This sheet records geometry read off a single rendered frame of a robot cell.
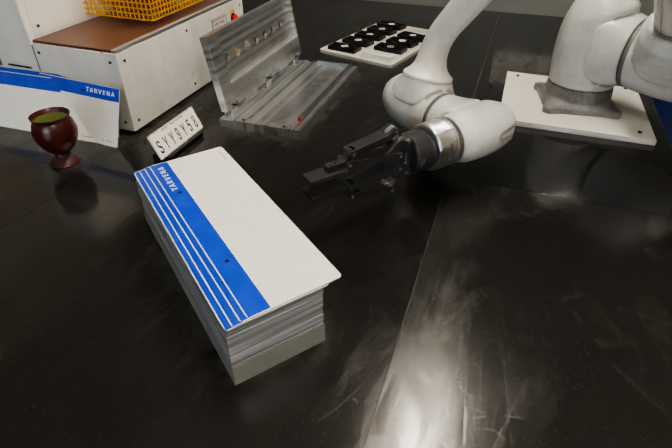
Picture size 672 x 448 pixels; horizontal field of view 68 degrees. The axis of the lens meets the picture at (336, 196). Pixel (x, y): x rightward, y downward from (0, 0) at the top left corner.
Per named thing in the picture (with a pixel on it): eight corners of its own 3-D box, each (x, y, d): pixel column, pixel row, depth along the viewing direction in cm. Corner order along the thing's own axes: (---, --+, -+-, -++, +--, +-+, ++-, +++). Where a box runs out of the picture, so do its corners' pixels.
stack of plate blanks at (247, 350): (325, 340, 67) (324, 287, 62) (235, 386, 62) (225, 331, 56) (215, 197, 95) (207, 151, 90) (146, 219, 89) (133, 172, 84)
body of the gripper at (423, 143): (439, 135, 85) (395, 150, 81) (433, 177, 90) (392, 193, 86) (410, 119, 90) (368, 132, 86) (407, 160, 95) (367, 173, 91)
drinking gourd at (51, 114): (74, 148, 111) (58, 102, 105) (95, 160, 107) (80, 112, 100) (35, 164, 105) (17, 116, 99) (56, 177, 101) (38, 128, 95)
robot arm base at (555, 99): (599, 85, 138) (606, 66, 135) (622, 119, 120) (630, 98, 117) (530, 80, 141) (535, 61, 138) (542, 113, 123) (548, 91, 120)
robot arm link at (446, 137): (460, 172, 92) (435, 181, 89) (427, 151, 98) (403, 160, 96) (467, 127, 87) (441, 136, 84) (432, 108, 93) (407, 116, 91)
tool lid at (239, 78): (205, 36, 108) (198, 37, 109) (229, 118, 118) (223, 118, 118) (289, -8, 142) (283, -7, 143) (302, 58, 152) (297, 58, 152)
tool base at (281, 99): (299, 140, 114) (299, 125, 112) (220, 126, 120) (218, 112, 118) (358, 73, 148) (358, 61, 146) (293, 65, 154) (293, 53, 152)
